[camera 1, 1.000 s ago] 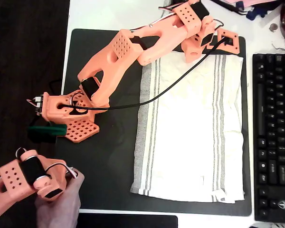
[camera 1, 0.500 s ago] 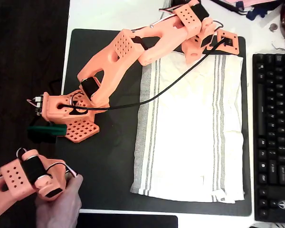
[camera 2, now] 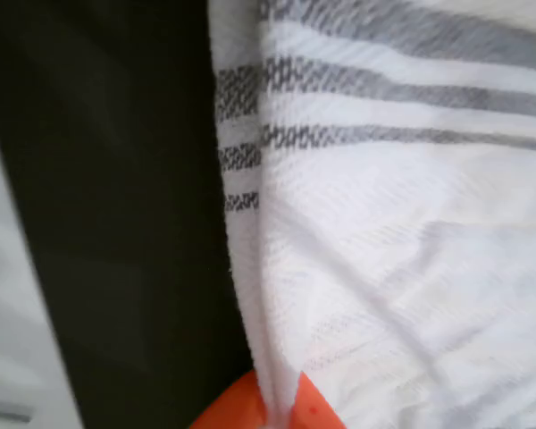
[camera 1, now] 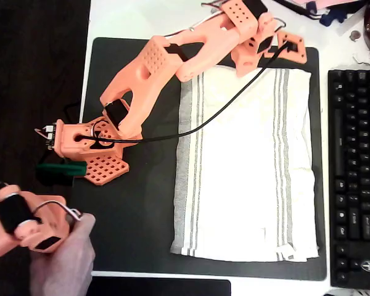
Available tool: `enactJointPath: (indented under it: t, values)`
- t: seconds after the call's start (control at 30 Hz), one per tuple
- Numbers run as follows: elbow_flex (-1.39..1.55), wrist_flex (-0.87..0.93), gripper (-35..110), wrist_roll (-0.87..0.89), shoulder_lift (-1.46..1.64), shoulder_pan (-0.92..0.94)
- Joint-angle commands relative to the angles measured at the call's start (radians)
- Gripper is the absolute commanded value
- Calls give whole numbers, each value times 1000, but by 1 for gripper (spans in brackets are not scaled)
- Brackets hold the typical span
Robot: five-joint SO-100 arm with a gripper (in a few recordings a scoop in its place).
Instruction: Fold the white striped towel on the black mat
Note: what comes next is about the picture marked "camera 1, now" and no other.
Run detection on motor controller board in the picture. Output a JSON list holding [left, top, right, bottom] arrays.
[[33, 122, 57, 152]]

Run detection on orange leader arm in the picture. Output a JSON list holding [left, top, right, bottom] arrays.
[[0, 181, 83, 254]]

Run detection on white paper scrap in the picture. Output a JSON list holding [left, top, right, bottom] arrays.
[[352, 52, 370, 70]]

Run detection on green table clamp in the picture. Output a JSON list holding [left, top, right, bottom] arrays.
[[34, 162, 88, 187]]

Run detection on white striped towel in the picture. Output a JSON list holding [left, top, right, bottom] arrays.
[[169, 63, 320, 263]]

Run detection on black desk mat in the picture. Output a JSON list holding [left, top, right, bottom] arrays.
[[63, 36, 327, 282]]

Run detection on black strap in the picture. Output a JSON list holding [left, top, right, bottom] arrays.
[[273, 0, 323, 20]]

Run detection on person's hand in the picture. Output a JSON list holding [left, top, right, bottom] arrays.
[[28, 212, 97, 296]]

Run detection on orange perforated base plate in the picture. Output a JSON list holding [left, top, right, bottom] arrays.
[[79, 117, 131, 187]]

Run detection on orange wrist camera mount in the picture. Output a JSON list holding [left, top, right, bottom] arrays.
[[263, 30, 308, 65]]

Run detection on thin black power cable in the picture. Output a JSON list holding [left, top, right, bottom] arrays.
[[63, 102, 82, 124]]

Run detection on pink flat object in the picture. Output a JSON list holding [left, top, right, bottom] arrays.
[[291, 0, 360, 9]]

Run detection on black computer keyboard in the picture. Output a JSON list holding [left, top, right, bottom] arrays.
[[327, 69, 370, 291]]

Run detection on blue plastic object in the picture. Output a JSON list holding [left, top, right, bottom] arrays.
[[319, 7, 350, 27]]

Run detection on black tablet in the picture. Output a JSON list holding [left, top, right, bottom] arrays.
[[85, 275, 232, 296]]

